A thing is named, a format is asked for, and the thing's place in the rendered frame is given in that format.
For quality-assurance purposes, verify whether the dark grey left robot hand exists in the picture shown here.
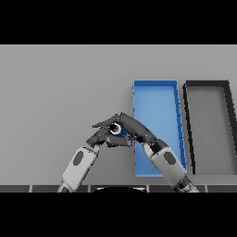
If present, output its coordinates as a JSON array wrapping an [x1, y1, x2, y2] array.
[[85, 114, 120, 149]]

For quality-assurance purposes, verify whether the dark grey rectangular bin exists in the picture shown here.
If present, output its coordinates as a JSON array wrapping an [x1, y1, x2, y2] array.
[[182, 80, 237, 176]]

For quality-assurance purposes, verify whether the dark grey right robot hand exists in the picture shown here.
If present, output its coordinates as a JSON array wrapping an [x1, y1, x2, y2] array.
[[105, 112, 169, 155]]

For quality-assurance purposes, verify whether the blue pipe with pale ring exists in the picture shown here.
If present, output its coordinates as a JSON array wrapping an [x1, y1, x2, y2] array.
[[108, 121, 128, 137]]

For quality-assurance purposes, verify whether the blue rectangular bin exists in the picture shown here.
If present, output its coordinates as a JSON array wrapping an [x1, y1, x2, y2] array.
[[132, 79, 188, 178]]

